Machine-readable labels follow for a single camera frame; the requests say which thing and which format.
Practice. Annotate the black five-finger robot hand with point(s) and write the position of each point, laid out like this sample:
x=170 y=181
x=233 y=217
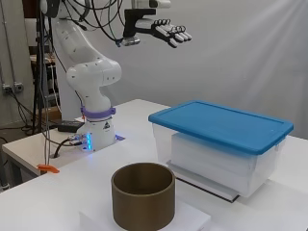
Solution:
x=144 y=24

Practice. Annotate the white seven-joint robot arm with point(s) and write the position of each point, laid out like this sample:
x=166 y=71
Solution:
x=93 y=73

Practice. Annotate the white hanging sheet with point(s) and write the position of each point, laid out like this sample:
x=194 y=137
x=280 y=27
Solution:
x=224 y=64

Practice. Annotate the black tripod stand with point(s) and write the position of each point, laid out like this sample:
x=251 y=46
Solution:
x=40 y=64

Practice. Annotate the clear plastic box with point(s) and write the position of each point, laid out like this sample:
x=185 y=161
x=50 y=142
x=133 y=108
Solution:
x=162 y=141

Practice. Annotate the black power brick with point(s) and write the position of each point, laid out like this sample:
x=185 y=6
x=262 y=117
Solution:
x=70 y=126

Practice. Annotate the blue plastic lid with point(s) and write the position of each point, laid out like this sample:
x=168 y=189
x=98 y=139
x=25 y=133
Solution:
x=221 y=125

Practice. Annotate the orange clamp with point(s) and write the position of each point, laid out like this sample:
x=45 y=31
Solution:
x=48 y=168

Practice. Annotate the brown round tub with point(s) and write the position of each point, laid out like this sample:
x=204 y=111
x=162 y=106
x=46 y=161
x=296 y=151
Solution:
x=144 y=208

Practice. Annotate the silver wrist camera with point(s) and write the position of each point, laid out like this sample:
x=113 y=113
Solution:
x=131 y=41

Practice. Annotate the grey wall conduit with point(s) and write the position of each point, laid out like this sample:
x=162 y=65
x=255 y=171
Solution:
x=8 y=41

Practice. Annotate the grey wall outlet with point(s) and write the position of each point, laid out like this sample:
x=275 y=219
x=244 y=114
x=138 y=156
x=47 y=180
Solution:
x=14 y=87

